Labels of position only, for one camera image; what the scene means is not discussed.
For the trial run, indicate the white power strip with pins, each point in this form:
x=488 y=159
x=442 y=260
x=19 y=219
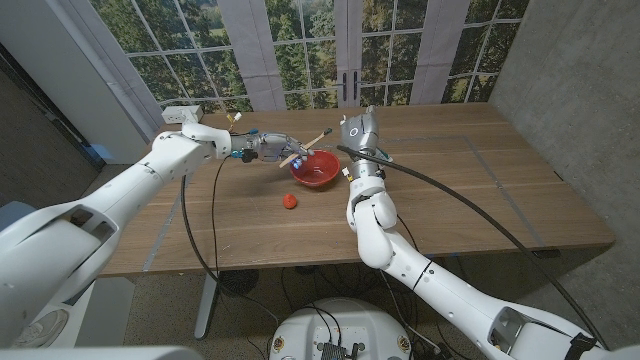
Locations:
x=172 y=115

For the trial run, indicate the printed window backdrop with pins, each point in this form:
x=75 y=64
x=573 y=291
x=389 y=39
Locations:
x=300 y=50

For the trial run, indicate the black round floor fan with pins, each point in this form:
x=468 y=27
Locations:
x=238 y=282

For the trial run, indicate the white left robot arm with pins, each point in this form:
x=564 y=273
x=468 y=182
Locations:
x=115 y=200

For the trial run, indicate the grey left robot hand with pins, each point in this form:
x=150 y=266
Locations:
x=267 y=145

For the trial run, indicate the wooden toothbrush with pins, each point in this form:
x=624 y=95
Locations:
x=317 y=140

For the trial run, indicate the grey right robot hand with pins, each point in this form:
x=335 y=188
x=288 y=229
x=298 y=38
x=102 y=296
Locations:
x=359 y=135

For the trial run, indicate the white sneaker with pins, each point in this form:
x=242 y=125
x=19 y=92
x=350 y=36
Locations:
x=42 y=330

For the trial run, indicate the red bowl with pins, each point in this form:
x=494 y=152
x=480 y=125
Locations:
x=320 y=170

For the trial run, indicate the blue chair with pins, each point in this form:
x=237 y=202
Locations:
x=10 y=212

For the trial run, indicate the white table leg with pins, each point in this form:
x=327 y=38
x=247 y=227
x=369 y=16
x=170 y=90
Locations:
x=206 y=305

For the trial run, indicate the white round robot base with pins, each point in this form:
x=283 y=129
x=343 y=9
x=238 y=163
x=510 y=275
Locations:
x=340 y=325

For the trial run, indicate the red toy strawberry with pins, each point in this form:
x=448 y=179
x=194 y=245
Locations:
x=289 y=201

